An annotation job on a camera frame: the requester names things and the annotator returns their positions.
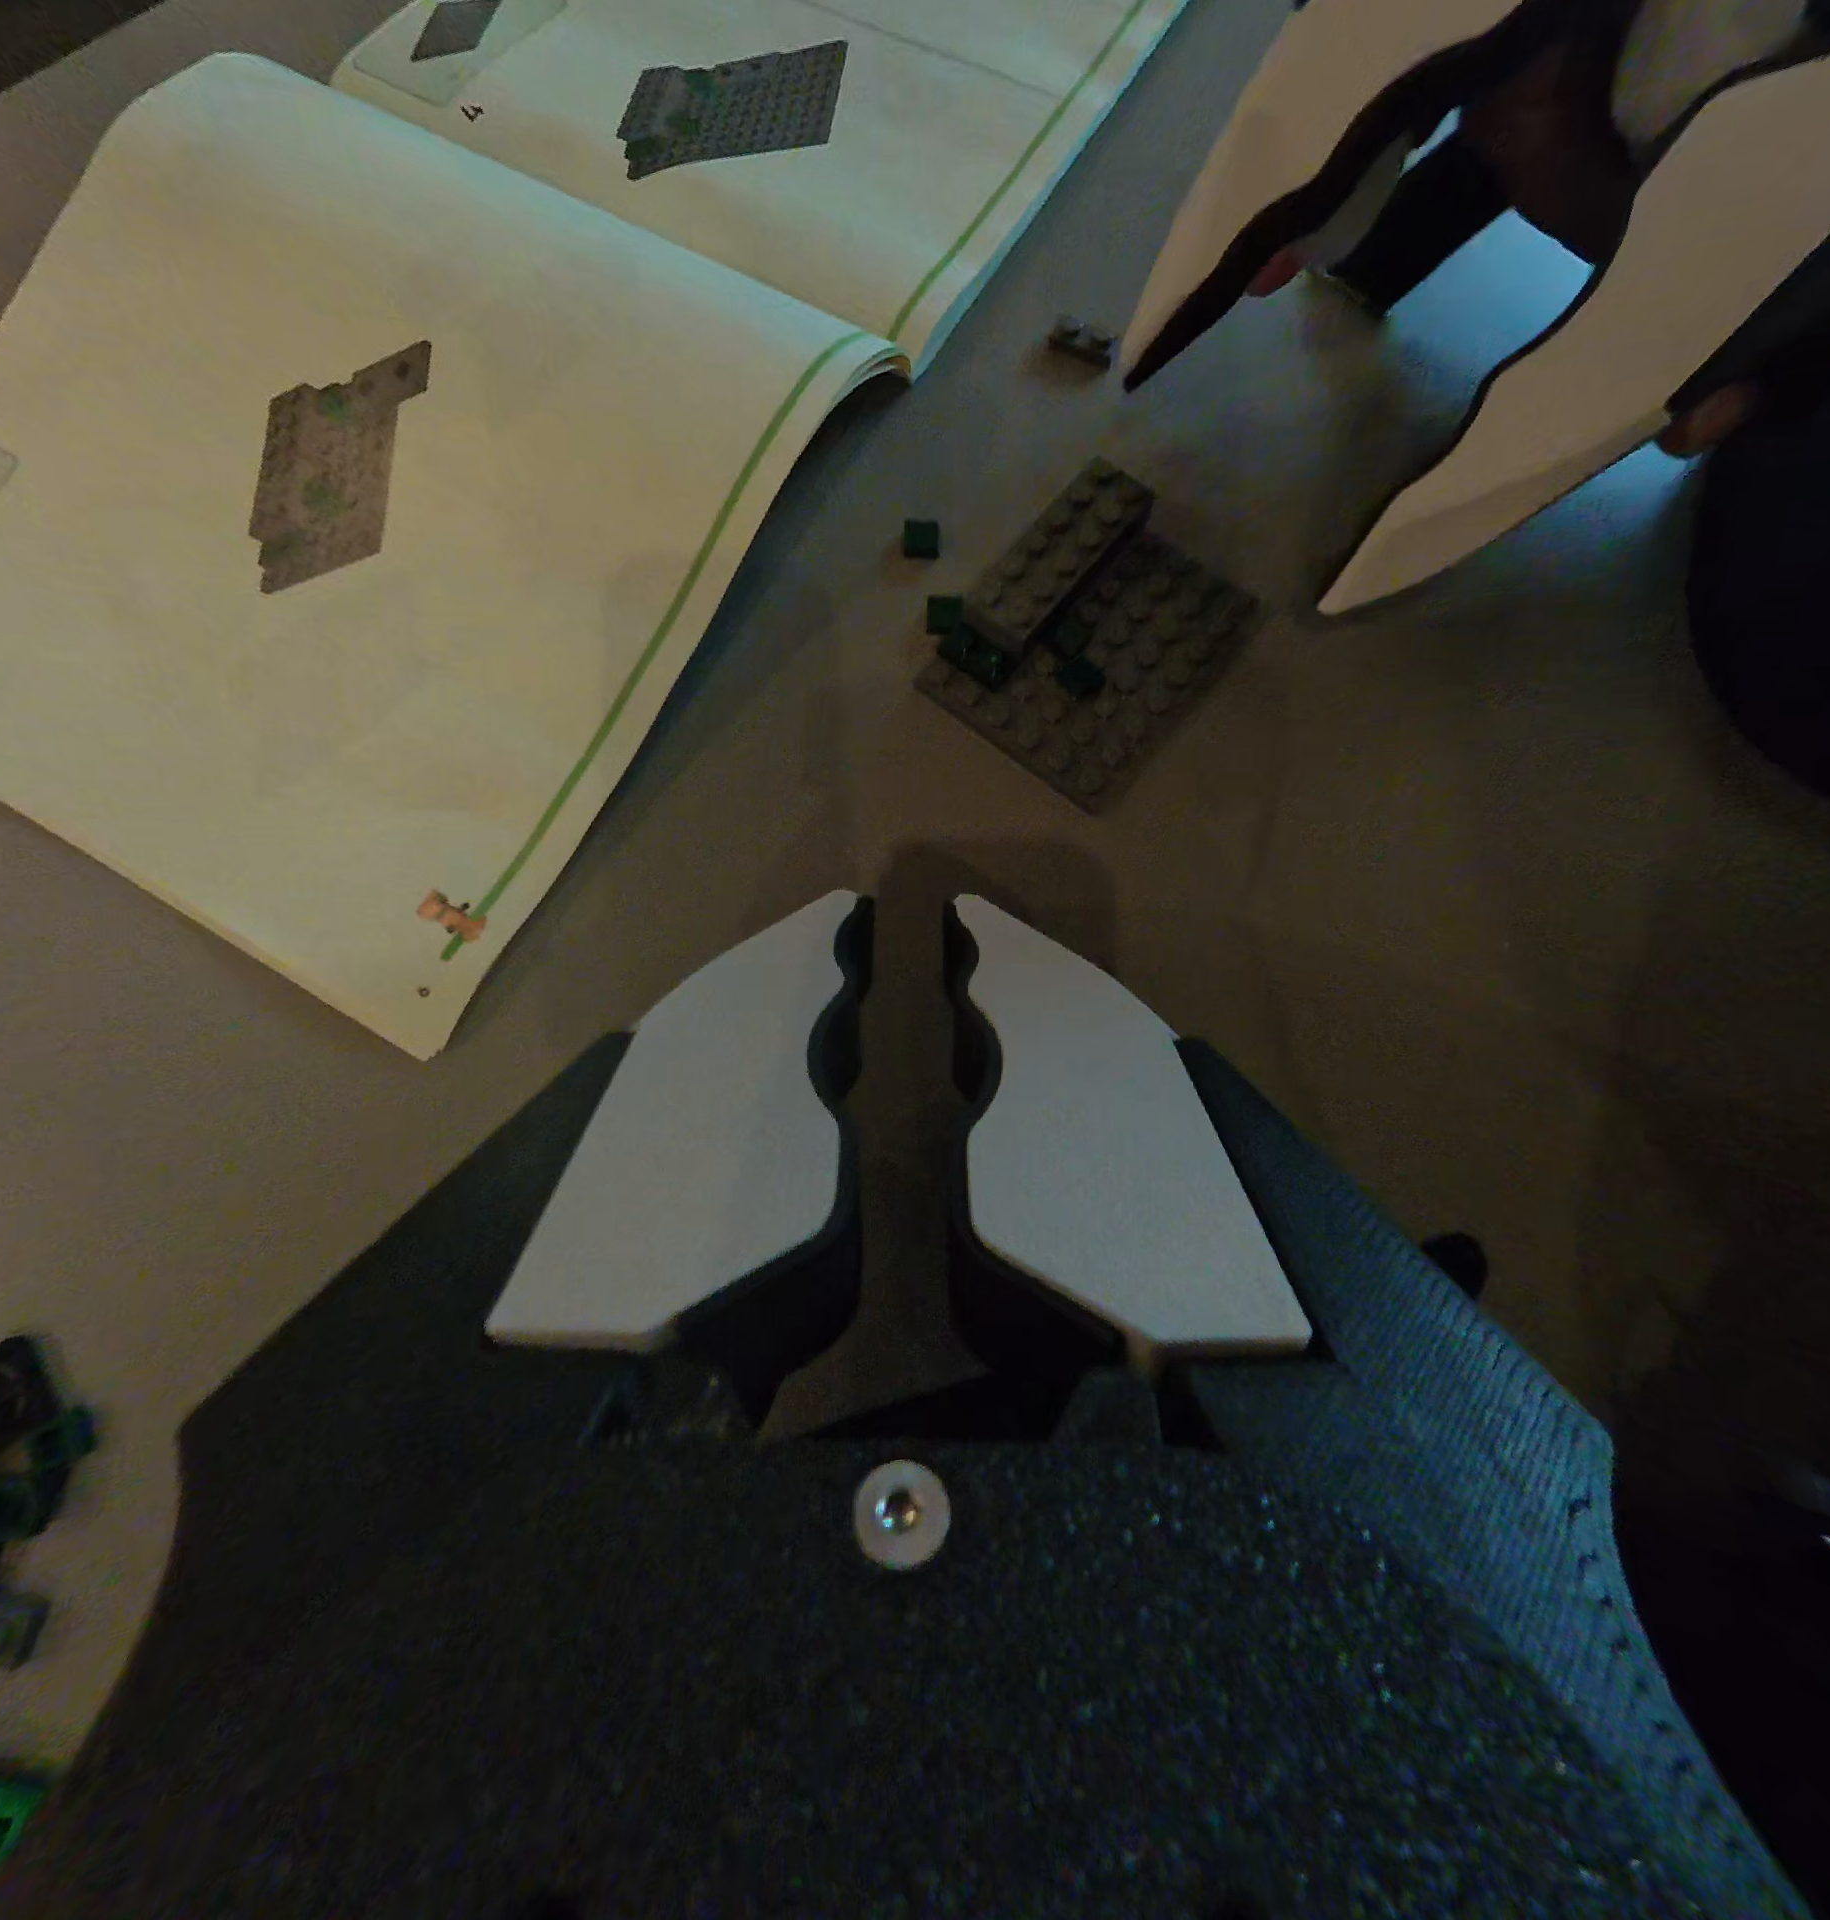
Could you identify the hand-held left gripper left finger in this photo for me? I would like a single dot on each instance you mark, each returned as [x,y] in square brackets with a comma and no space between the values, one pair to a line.
[676,1170]

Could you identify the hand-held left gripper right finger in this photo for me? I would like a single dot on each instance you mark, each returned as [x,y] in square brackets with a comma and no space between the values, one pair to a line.
[1125,1170]

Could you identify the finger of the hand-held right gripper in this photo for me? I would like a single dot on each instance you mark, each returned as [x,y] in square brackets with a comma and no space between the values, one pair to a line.
[1275,137]
[1680,302]

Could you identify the long grey toy brick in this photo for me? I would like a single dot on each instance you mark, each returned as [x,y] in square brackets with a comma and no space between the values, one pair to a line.
[1056,548]

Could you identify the grey studded baseplate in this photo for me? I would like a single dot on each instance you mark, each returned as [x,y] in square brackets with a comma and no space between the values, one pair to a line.
[1156,677]

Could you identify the person's right hand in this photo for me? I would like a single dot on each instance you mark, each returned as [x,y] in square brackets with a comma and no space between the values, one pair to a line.
[1711,424]

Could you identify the small grey toy brick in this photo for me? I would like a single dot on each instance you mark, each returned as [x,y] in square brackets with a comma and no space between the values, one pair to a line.
[1081,342]

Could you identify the dark cloth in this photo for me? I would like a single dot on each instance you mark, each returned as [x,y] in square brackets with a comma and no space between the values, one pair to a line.
[1800,647]

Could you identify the small dark green brick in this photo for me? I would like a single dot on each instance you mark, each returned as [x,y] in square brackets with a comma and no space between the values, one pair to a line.
[981,658]
[921,536]
[1081,677]
[947,614]

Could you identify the open instruction booklet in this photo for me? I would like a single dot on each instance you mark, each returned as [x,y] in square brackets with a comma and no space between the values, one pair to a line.
[181,677]

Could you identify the pile of small toy bricks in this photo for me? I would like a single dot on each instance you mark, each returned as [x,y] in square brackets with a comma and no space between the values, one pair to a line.
[6,1403]

